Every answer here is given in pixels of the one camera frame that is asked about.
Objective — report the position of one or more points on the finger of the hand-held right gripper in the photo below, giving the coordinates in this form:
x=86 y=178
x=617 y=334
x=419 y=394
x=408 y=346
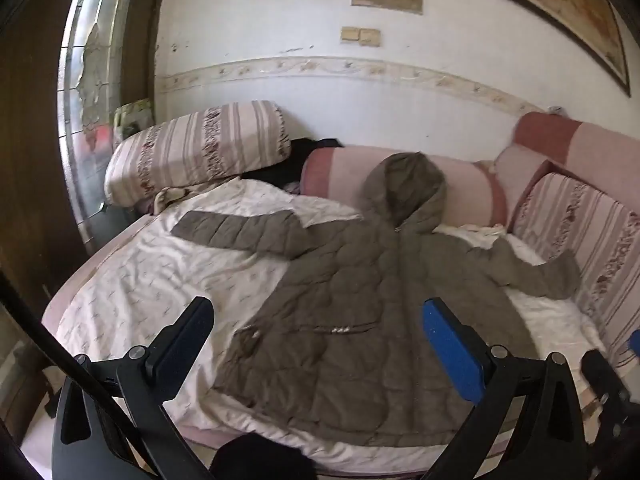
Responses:
x=636 y=342
x=607 y=385

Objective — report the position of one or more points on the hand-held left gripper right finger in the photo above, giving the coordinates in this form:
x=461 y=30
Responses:
x=450 y=345

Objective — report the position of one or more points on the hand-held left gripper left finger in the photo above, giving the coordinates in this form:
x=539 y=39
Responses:
x=181 y=339

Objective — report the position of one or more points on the olive hooded puffer jacket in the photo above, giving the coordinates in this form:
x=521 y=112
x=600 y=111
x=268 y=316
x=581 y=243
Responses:
x=360 y=285

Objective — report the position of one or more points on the white floral quilt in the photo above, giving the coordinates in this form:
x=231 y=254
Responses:
x=150 y=270

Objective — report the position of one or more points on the striped floral pillow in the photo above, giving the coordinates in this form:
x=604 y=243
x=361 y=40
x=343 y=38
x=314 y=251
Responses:
x=200 y=145
x=590 y=230

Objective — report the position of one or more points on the beige patterned cloth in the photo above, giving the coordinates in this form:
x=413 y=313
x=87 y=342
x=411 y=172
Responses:
x=172 y=197

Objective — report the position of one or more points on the dark cloth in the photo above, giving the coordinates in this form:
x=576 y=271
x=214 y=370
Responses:
x=260 y=457

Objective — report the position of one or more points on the black cloth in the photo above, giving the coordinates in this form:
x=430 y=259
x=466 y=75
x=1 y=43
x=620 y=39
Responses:
x=280 y=170

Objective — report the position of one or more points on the pink and red back cushion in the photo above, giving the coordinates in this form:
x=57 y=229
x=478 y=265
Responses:
x=575 y=155

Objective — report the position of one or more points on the pink quilted headboard cushion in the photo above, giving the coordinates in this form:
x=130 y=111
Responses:
x=340 y=170

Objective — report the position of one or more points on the green floral printed packet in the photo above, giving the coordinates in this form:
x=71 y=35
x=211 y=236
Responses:
x=131 y=115

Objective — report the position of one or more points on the small grey object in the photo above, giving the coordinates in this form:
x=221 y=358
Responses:
x=556 y=109

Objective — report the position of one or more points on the beige wall switch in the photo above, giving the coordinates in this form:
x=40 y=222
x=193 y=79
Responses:
x=351 y=34
x=370 y=37

